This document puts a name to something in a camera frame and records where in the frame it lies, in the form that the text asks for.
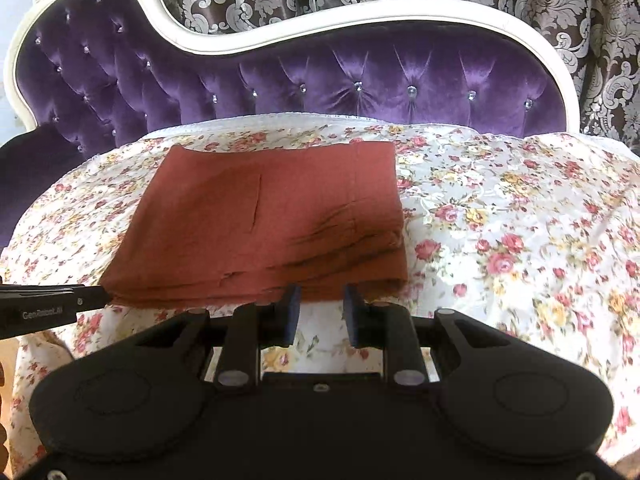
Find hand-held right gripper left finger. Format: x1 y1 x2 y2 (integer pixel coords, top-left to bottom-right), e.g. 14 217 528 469
131 282 303 393

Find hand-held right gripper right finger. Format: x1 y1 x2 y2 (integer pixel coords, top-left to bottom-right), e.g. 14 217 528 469
341 282 512 392

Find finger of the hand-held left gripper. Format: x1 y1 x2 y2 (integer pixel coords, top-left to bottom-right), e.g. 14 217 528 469
64 284 109 317

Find rust red pants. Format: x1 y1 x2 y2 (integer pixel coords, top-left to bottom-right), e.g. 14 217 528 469
98 142 408 309

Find floral blanket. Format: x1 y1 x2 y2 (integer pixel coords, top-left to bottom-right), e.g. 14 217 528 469
0 111 640 480

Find purple tufted sofa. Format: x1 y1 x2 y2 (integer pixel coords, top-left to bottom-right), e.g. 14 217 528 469
0 0 581 253

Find brown damask curtain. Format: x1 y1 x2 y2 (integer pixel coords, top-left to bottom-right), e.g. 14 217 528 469
36 0 640 157

